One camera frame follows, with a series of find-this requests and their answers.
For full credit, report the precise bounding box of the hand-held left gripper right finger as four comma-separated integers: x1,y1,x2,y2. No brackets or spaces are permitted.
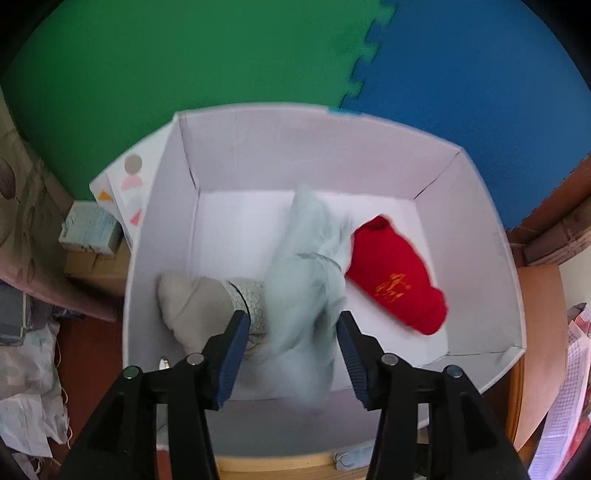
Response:
336,311,529,480

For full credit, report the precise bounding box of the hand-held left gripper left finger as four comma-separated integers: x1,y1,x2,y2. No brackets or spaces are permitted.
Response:
60,310,251,480

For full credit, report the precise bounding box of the beige patterned sock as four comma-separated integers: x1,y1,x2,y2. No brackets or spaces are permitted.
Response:
157,273,271,358

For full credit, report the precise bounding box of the pale mint underwear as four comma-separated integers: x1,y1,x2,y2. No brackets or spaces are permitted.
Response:
265,185,356,411

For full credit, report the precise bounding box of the red sock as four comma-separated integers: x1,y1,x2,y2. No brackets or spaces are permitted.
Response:
345,215,448,336

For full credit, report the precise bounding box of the white cardboard box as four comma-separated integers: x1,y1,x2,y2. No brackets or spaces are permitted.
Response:
122,102,528,457

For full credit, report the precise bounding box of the light blue face mask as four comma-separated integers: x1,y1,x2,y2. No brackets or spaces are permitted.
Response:
335,443,375,472

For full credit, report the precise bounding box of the tan wooden board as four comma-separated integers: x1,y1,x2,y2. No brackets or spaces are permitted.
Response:
217,455,370,480

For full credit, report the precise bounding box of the brown cardboard box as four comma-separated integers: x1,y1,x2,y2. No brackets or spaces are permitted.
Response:
64,244,134,278

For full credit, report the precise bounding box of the brown wooden furniture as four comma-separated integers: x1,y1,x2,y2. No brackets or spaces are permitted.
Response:
505,157,591,450

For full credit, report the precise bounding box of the patterned cardboard flap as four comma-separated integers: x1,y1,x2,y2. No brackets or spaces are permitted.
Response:
89,124,178,252

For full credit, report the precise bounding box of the small teal white box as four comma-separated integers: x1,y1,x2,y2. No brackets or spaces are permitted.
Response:
59,203,123,254

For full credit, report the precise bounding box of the pink checkered cloth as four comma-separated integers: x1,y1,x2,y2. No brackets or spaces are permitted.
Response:
529,302,591,480

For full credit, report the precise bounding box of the grey plaid blanket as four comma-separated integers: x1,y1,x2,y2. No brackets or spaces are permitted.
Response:
0,281,33,344

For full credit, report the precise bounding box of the pink floral curtain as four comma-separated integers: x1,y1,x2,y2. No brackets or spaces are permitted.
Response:
0,88,118,324

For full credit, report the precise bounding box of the blue foam mat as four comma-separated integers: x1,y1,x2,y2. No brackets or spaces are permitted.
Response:
339,0,591,232

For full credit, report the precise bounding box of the green foam mat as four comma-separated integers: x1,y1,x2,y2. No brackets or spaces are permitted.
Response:
0,0,398,201

